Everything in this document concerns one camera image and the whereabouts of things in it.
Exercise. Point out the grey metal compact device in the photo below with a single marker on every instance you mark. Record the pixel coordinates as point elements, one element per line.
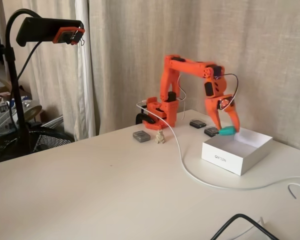
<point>141,136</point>

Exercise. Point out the beige woven curtain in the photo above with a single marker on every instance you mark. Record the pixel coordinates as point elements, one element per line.
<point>190,30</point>

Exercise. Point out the grey plastic case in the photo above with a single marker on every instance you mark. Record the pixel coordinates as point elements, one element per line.
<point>198,123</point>
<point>211,131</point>

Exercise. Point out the black floor fan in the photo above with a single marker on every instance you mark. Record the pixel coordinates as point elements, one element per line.
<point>47,142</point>

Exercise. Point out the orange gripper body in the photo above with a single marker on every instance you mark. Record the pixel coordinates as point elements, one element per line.
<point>216,104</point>

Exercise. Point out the green cube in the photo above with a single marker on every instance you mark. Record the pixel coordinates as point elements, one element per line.
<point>227,131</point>

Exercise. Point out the white cardboard box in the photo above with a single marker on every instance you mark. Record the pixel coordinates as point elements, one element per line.
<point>222,157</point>

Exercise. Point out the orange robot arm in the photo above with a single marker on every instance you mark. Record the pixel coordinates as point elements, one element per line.
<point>190,66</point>

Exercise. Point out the beige bear figurine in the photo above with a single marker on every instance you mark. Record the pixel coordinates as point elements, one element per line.
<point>161,138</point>

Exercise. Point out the black gooseneck stand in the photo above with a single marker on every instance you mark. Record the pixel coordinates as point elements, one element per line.
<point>18,105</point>

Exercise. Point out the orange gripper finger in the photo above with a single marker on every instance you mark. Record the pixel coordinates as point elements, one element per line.
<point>214,117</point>
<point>234,118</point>

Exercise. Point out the orange camera mount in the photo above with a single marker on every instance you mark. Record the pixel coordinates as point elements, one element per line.
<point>65,36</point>

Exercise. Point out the black camera holder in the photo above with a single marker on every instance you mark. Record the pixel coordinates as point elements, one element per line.
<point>40,27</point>

